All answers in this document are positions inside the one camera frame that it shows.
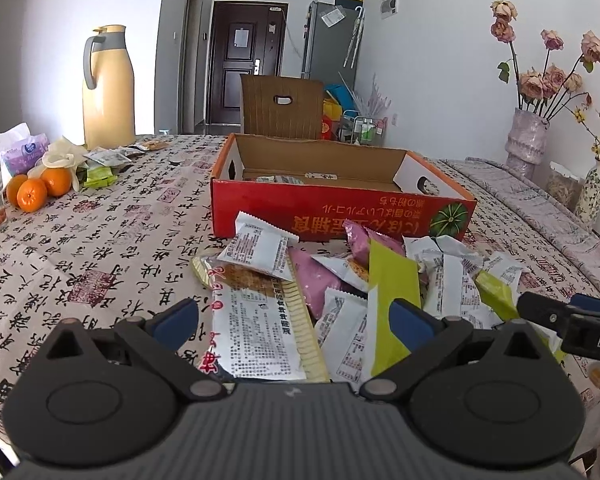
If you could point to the white umbrella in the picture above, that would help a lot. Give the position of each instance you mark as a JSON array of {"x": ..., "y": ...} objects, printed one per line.
[{"x": 354, "y": 40}]

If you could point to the large cracker packet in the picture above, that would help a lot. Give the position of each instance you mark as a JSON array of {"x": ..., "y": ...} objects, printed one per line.
[{"x": 260, "y": 330}]

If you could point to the red and yellow bag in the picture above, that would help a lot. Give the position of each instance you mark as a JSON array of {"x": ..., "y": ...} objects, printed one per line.
[{"x": 330, "y": 122}]

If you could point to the pale snack packet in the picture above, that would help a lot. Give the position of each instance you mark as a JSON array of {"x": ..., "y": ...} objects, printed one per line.
[{"x": 280, "y": 179}]

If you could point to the grey-white snack packet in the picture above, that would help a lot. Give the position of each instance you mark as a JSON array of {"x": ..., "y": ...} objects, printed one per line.
[{"x": 97, "y": 154}]

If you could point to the paper note on refrigerator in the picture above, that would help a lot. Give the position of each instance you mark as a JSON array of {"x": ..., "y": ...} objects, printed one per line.
[{"x": 333, "y": 17}]

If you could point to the yellow-green snack packet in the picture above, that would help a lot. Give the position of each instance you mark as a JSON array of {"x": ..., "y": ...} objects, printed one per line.
[
  {"x": 392, "y": 280},
  {"x": 495, "y": 295},
  {"x": 100, "y": 176}
]

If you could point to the red cardboard box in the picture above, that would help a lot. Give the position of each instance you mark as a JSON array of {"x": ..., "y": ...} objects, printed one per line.
[{"x": 260, "y": 210}]

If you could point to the grey refrigerator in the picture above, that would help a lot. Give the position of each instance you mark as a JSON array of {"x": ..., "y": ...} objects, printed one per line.
[{"x": 325, "y": 50}]

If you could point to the white labelled snack packet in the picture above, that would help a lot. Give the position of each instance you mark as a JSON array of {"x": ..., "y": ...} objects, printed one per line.
[{"x": 117, "y": 161}]

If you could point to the paper sheet on door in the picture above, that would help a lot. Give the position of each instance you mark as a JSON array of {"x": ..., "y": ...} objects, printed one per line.
[{"x": 241, "y": 37}]

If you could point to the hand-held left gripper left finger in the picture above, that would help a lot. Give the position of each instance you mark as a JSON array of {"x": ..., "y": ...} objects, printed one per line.
[{"x": 172, "y": 322}]

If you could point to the glass jar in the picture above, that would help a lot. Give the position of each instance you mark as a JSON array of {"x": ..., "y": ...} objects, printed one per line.
[{"x": 564, "y": 187}]

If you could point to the orange snack packet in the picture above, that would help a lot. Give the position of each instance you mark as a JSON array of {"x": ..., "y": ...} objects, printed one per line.
[{"x": 156, "y": 145}]

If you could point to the purple tissue pack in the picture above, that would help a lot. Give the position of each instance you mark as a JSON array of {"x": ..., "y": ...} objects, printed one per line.
[{"x": 25, "y": 155}]

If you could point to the pile of white snack packets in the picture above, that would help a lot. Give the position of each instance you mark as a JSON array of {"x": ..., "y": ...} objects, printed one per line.
[{"x": 460, "y": 285}]

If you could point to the slim floral vase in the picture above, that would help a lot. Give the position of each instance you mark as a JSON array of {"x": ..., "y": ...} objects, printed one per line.
[{"x": 591, "y": 195}]

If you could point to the dried rose bouquet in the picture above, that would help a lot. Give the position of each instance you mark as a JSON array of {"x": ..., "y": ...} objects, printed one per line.
[{"x": 535, "y": 82}]

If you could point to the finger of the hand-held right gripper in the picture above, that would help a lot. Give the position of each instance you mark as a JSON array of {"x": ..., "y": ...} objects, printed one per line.
[
  {"x": 597, "y": 306},
  {"x": 542, "y": 312}
]

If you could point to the blue dustpan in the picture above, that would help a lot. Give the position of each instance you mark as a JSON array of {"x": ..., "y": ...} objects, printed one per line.
[{"x": 337, "y": 94}]

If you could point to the dark brown door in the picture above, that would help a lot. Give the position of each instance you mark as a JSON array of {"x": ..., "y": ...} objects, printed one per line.
[{"x": 230, "y": 80}]

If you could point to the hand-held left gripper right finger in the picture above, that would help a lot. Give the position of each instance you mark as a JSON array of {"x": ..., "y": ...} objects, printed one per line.
[{"x": 412, "y": 325}]

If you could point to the wooden chair back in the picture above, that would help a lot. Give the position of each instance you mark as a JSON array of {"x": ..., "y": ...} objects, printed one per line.
[{"x": 280, "y": 110}]

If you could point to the pale feathery decoration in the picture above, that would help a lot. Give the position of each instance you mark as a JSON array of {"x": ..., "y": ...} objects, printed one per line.
[{"x": 375, "y": 97}]

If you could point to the yellow thermos jug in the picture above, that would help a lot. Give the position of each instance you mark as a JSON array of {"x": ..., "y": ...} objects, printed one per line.
[{"x": 109, "y": 100}]

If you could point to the pink textured vase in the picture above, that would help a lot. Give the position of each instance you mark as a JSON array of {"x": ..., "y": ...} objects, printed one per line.
[{"x": 527, "y": 140}]

